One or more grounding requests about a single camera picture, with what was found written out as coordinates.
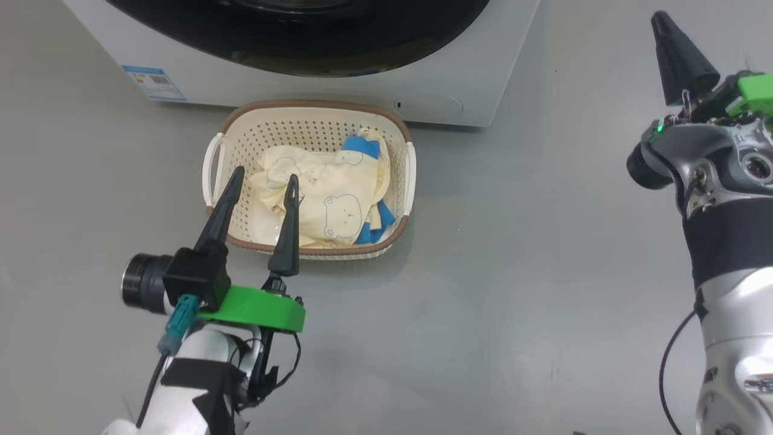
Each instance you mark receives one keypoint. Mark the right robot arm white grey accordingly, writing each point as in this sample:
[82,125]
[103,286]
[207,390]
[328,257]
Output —
[737,314]

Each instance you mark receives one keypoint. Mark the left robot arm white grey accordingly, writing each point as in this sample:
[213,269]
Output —
[205,353]

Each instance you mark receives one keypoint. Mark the cream perforated basket brown rim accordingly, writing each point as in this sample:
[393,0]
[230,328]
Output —
[272,130]

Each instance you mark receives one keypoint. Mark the white front-load washing machine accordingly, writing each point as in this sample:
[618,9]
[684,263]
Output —
[423,78]

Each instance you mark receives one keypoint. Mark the cream bear-print garment blue trim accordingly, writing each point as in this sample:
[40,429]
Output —
[326,187]

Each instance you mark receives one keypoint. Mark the black round glass washer door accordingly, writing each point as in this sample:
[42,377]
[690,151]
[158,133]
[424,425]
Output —
[302,54]

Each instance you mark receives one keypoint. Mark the blue energy label sticker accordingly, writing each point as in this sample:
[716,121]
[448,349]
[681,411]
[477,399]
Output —
[154,83]

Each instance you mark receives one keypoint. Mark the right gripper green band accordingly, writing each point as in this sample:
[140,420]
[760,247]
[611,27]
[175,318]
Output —
[755,90]

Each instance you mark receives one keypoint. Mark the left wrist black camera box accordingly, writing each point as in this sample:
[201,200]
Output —
[196,275]

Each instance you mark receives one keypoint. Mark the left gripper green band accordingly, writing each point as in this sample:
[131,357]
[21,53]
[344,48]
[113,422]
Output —
[259,308]

